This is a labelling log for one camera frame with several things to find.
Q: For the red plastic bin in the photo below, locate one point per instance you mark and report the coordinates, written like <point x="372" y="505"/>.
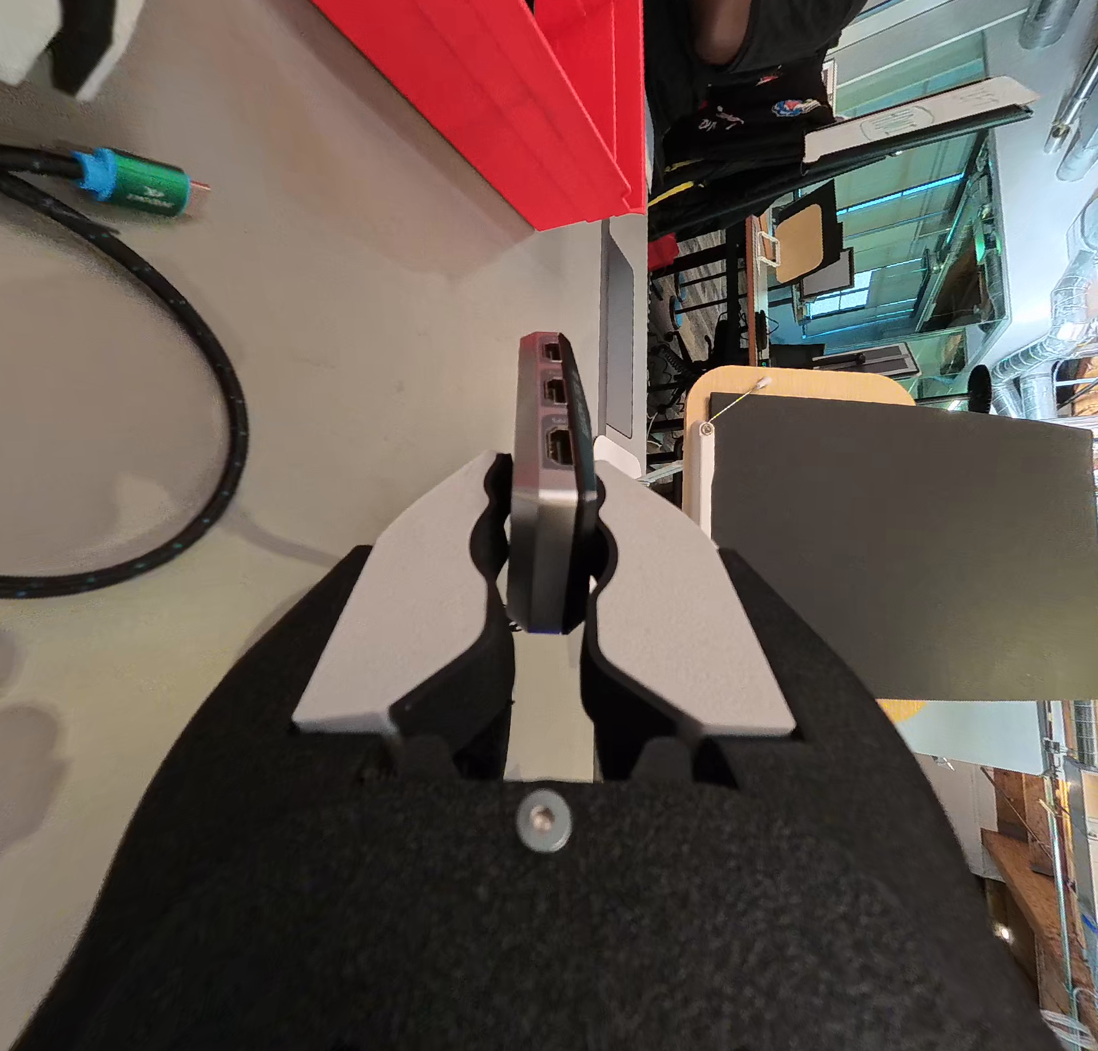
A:
<point x="481" y="73"/>

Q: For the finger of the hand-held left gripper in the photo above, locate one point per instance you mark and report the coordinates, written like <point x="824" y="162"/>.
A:
<point x="26" y="4"/>

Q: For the silver ventilation duct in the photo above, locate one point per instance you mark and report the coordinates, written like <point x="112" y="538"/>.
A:
<point x="1064" y="4"/>

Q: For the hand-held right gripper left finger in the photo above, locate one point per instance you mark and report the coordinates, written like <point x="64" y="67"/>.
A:
<point x="395" y="657"/>

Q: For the white paper sign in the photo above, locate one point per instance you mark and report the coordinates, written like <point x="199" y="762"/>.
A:
<point x="910" y="125"/>

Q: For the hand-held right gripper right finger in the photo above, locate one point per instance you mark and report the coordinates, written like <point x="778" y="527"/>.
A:
<point x="687" y="639"/>

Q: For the tablet stand with dark board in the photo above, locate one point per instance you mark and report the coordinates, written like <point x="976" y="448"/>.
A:
<point x="910" y="554"/>

